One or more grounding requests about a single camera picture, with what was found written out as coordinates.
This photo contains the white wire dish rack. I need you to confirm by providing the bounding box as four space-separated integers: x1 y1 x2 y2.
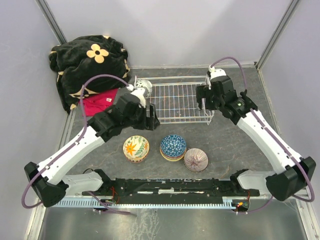
134 75 215 125

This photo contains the red patterned bowl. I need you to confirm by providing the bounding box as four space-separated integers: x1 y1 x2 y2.
135 79 153 99

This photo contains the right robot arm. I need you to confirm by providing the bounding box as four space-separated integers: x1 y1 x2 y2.
196 72 316 201

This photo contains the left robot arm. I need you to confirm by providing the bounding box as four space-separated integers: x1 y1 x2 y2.
24 93 160 208

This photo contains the blue triangle patterned bowl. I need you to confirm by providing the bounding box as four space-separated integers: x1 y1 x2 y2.
160 134 187 158

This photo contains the red cloth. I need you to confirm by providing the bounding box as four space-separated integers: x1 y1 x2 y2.
83 88 119 117

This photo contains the purple striped bowl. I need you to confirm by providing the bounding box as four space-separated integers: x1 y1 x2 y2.
183 148 209 173

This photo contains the black floral fleece blanket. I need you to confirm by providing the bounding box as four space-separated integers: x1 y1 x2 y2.
48 35 130 113

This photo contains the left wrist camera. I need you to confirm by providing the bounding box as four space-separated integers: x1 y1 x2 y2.
126 84 146 108

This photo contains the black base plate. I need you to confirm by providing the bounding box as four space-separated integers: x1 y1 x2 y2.
93 178 260 205

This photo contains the aluminium frame rail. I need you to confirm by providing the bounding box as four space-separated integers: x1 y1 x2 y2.
36 177 310 208

